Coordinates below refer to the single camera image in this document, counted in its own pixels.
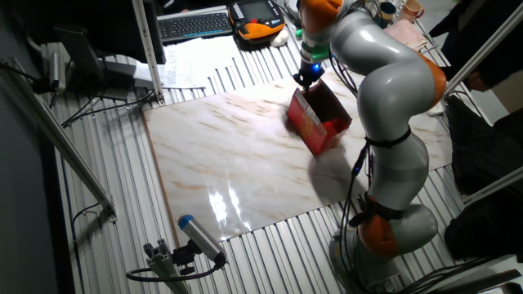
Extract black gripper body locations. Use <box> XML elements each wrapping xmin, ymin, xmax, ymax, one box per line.
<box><xmin>292</xmin><ymin>60</ymin><xmax>327</xmax><ymax>90</ymax></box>

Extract red cardboard box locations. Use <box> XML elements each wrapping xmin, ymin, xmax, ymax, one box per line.
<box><xmin>285</xmin><ymin>79</ymin><xmax>353</xmax><ymax>158</ymax></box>

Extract white rounded object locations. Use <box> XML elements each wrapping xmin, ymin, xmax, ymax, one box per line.
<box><xmin>269</xmin><ymin>28</ymin><xmax>290</xmax><ymax>48</ymax></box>

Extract black round device on plate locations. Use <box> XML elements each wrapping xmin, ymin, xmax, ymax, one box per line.
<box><xmin>284</xmin><ymin>0</ymin><xmax>303</xmax><ymax>29</ymax></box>

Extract orange and black teach pendant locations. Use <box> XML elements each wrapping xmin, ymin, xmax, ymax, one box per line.
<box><xmin>227</xmin><ymin>0</ymin><xmax>287</xmax><ymax>42</ymax></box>

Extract teal cup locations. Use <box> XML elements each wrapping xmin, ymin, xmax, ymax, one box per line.
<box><xmin>378</xmin><ymin>1</ymin><xmax>398</xmax><ymax>29</ymax></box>

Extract pink cloth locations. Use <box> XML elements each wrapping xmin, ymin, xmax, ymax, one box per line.
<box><xmin>382</xmin><ymin>19</ymin><xmax>429</xmax><ymax>53</ymax></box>

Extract white paper sheets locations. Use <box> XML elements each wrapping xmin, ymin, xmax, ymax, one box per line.
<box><xmin>132</xmin><ymin>35</ymin><xmax>262</xmax><ymax>90</ymax></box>

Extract pink cup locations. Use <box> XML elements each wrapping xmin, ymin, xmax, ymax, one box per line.
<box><xmin>397</xmin><ymin>0</ymin><xmax>426</xmax><ymax>25</ymax></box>

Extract black computer keyboard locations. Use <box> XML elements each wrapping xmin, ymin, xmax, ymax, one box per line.
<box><xmin>156</xmin><ymin>5</ymin><xmax>235</xmax><ymax>46</ymax></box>

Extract person in dark clothes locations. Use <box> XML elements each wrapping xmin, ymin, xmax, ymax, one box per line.
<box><xmin>427</xmin><ymin>0</ymin><xmax>523</xmax><ymax>93</ymax></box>

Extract black bag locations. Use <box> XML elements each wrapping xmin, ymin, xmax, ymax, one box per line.
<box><xmin>443</xmin><ymin>94</ymin><xmax>523</xmax><ymax>263</ymax></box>

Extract black computer monitor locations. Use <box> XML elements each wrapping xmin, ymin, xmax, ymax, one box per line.
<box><xmin>10</xmin><ymin>0</ymin><xmax>167</xmax><ymax>102</ymax></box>

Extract green wrist mount ring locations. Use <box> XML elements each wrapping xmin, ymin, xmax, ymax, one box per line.
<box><xmin>301</xmin><ymin>39</ymin><xmax>331</xmax><ymax>64</ymax></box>

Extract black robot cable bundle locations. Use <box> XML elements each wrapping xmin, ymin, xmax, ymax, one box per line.
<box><xmin>337</xmin><ymin>140</ymin><xmax>383</xmax><ymax>294</ymax></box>

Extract aluminium frame post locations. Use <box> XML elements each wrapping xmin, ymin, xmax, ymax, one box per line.
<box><xmin>130</xmin><ymin>0</ymin><xmax>166</xmax><ymax>106</ymax></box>

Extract aluminium frame beam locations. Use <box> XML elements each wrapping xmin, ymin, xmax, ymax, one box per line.
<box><xmin>460</xmin><ymin>165</ymin><xmax>523</xmax><ymax>207</ymax></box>
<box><xmin>443</xmin><ymin>2</ymin><xmax>523</xmax><ymax>98</ymax></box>
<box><xmin>0</xmin><ymin>56</ymin><xmax>118</xmax><ymax>225</ymax></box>

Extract silver camera with blue cap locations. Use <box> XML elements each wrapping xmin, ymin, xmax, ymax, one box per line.
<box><xmin>177</xmin><ymin>213</ymin><xmax>229</xmax><ymax>267</ymax></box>

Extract black table cables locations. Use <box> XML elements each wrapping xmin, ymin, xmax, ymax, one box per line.
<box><xmin>60</xmin><ymin>88</ymin><xmax>157</xmax><ymax>129</ymax></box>

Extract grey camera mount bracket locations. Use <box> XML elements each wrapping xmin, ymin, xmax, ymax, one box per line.
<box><xmin>141</xmin><ymin>238</ymin><xmax>198</xmax><ymax>294</ymax></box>

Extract black camera cable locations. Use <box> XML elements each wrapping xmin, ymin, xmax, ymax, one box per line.
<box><xmin>124</xmin><ymin>255</ymin><xmax>226</xmax><ymax>283</ymax></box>

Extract small silver cylinder camera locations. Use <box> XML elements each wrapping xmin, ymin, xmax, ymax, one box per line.
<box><xmin>47</xmin><ymin>51</ymin><xmax>68</xmax><ymax>94</ymax></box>

